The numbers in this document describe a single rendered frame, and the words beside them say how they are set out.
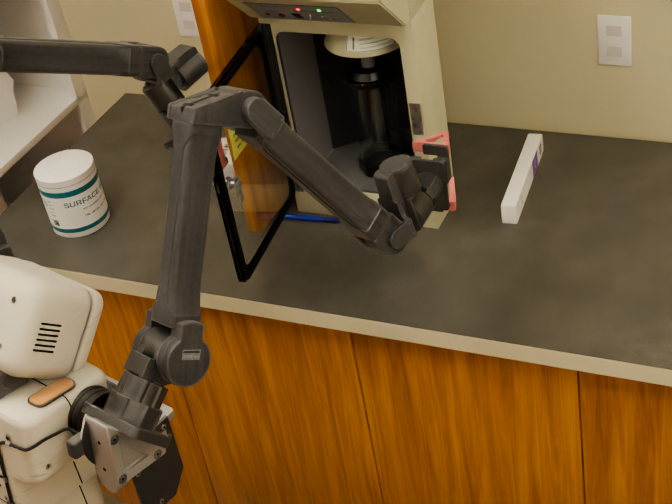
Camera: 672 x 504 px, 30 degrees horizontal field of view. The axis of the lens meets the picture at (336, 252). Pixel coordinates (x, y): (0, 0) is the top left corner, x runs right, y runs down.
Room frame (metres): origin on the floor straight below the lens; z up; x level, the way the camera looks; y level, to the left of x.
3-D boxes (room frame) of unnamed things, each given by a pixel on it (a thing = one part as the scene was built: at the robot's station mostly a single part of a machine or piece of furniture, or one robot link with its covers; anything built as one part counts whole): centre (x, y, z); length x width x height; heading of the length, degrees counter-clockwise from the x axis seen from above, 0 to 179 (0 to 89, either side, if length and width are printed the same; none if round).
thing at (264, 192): (2.08, 0.13, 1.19); 0.30 x 0.01 x 0.40; 155
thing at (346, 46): (2.23, -0.14, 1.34); 0.18 x 0.18 x 0.05
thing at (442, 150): (1.89, -0.21, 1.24); 0.09 x 0.07 x 0.07; 150
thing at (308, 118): (2.26, -0.14, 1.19); 0.26 x 0.24 x 0.35; 60
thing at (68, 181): (2.36, 0.54, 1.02); 0.13 x 0.13 x 0.15
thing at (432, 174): (1.83, -0.17, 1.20); 0.07 x 0.07 x 0.10; 60
